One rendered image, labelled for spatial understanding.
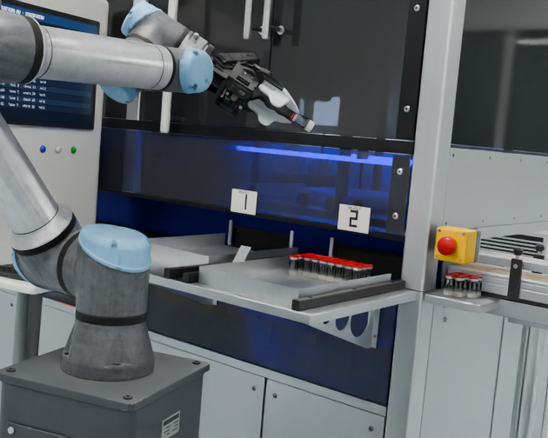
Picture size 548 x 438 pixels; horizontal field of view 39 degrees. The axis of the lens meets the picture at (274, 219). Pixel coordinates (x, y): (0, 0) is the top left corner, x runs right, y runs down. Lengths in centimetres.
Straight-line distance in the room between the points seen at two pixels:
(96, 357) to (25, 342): 114
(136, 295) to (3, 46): 44
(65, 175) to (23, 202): 96
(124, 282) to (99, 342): 10
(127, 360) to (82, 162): 111
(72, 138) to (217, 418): 88
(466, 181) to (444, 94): 25
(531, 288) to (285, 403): 68
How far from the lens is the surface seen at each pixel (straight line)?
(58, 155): 223
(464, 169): 185
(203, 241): 211
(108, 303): 126
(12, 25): 112
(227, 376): 212
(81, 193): 231
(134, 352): 128
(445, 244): 167
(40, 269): 136
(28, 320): 241
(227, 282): 157
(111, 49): 123
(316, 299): 147
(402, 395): 181
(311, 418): 197
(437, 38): 175
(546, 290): 175
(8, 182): 128
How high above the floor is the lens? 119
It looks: 6 degrees down
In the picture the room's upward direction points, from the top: 5 degrees clockwise
